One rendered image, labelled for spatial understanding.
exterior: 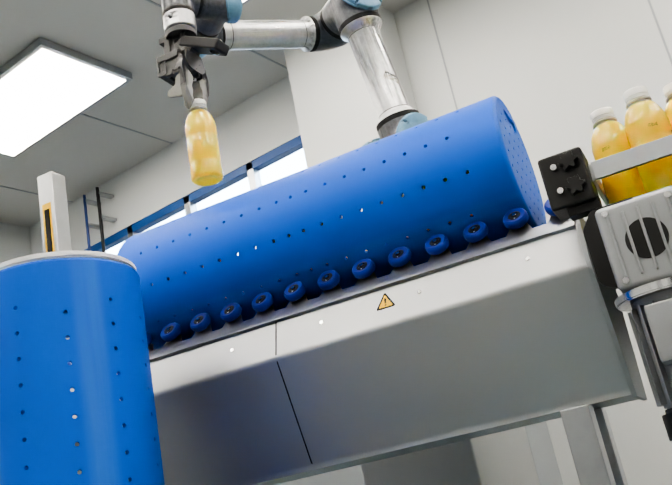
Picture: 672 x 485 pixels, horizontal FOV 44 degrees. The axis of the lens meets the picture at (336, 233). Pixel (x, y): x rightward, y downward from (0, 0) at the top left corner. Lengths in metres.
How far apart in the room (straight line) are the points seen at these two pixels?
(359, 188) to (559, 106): 3.12
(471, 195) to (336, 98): 3.55
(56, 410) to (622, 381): 0.90
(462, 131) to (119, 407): 0.76
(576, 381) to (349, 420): 0.41
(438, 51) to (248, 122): 1.51
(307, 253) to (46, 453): 0.59
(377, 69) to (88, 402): 1.16
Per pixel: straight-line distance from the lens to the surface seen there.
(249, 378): 1.63
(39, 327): 1.43
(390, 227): 1.55
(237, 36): 2.20
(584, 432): 1.44
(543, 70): 4.73
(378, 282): 1.55
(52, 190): 2.69
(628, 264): 1.19
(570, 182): 1.34
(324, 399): 1.58
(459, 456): 1.87
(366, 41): 2.20
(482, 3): 5.05
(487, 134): 1.52
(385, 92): 2.13
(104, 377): 1.42
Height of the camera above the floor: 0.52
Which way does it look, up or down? 19 degrees up
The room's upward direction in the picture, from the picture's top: 12 degrees counter-clockwise
